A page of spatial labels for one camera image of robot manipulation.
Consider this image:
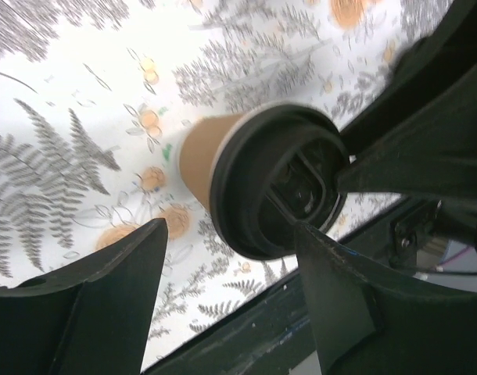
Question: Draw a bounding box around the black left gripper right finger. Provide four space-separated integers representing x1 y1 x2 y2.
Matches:
295 223 477 374

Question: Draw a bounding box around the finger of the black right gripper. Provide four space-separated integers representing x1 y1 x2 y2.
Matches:
336 64 477 195
342 1 477 137

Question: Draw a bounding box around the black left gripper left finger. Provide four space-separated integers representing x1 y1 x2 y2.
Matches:
0 219 168 374

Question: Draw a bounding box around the black plastic cup lid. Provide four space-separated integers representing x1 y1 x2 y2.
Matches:
209 103 350 260

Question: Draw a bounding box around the brown paper coffee cup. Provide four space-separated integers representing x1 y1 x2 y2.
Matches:
178 114 242 210

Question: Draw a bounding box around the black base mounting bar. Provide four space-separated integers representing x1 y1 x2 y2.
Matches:
148 199 477 374

